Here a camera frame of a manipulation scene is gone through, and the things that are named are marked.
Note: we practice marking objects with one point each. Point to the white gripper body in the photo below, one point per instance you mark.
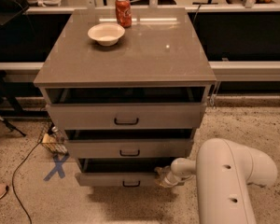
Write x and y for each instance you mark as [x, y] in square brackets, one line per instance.
[169, 180]

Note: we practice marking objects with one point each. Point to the grey bottom drawer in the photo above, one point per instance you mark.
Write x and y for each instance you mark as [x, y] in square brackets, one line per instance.
[127, 173]

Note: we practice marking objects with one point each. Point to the grey drawer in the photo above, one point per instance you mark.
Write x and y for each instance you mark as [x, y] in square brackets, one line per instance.
[127, 173]
[124, 148]
[115, 116]

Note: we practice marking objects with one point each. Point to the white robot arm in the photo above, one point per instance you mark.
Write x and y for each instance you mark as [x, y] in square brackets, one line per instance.
[223, 171]

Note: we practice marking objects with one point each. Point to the grey middle drawer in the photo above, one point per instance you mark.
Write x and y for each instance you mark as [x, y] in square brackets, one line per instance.
[124, 148]

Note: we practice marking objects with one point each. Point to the grey top drawer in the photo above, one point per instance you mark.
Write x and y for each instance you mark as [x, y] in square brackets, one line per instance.
[115, 116]

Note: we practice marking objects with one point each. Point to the grey drawer cabinet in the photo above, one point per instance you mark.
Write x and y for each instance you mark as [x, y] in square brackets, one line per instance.
[158, 61]

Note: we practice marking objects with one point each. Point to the blue tape cross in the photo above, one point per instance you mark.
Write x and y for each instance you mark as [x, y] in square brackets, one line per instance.
[58, 167]

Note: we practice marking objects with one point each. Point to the white bowl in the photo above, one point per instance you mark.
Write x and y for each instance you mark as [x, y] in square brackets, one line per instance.
[106, 34]

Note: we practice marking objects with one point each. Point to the orange soda can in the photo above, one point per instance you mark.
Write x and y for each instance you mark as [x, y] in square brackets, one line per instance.
[123, 13]

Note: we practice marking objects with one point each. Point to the black chair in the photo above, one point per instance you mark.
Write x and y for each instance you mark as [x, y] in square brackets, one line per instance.
[4, 3]

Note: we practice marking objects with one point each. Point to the wire basket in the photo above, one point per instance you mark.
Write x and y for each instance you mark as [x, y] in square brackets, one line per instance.
[52, 139]

